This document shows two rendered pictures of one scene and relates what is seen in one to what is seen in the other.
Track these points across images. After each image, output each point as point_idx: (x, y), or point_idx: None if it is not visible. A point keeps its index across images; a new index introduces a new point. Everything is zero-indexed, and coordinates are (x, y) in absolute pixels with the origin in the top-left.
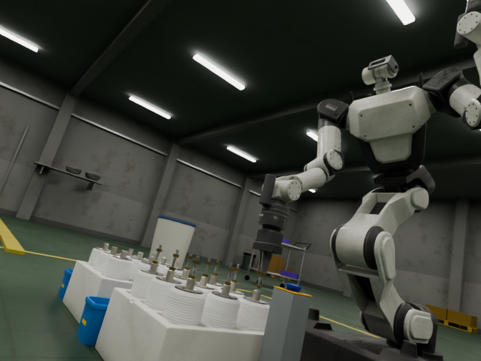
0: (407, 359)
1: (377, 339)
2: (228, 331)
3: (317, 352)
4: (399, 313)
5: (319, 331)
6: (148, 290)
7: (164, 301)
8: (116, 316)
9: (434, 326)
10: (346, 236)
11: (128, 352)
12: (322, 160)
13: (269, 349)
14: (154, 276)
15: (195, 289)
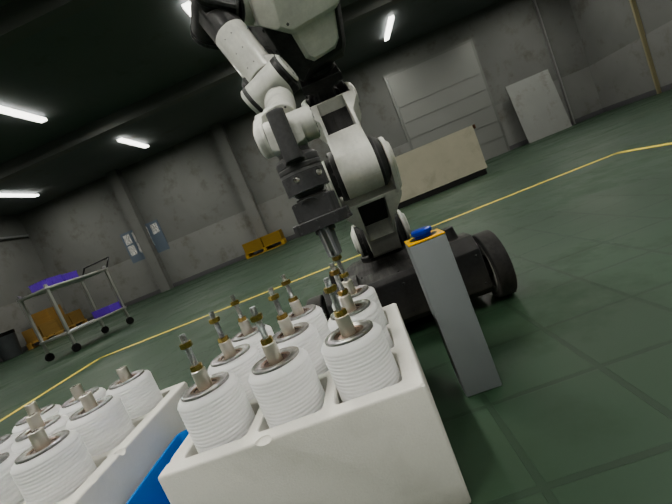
0: (460, 240)
1: (357, 266)
2: (405, 335)
3: (382, 302)
4: (395, 219)
5: (370, 284)
6: (269, 401)
7: (314, 385)
8: (236, 496)
9: None
10: (350, 163)
11: (345, 492)
12: (276, 72)
13: (450, 310)
14: (229, 382)
15: (338, 328)
